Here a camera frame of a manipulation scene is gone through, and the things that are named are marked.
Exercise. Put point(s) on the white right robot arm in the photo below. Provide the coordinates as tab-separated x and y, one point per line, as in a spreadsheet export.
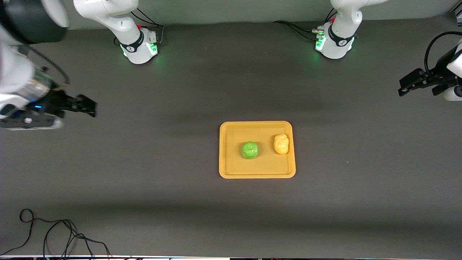
112	14

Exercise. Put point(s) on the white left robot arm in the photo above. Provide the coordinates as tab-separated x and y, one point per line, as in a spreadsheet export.
346	18

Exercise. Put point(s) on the green apple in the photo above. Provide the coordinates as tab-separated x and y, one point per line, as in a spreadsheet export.
249	150

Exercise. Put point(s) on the yellow potato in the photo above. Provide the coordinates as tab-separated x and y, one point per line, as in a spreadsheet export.
281	144

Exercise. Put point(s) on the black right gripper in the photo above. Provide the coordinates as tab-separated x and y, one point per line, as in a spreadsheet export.
55	100

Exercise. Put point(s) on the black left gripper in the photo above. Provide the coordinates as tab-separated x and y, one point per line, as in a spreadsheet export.
435	78

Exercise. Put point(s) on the yellow plastic tray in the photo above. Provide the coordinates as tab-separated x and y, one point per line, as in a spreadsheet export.
234	166

